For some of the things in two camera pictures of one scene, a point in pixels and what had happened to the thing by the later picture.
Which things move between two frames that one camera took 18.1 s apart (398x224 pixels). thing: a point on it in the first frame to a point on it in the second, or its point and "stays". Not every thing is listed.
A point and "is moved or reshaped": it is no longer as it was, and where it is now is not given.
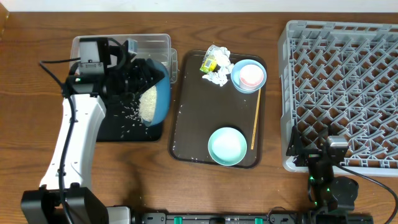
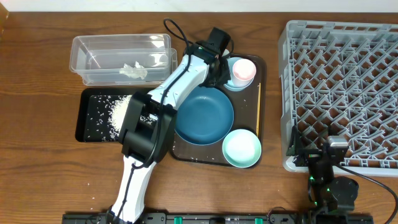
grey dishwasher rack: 344,74 stays
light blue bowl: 236,71 to 230,84
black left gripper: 139,70 to 226,76
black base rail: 254,218 stays
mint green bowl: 227,146 to 241,148
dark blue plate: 163,96 is moved or reshaped
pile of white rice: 147,104 is moved or reshaped
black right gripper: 296,148 stays
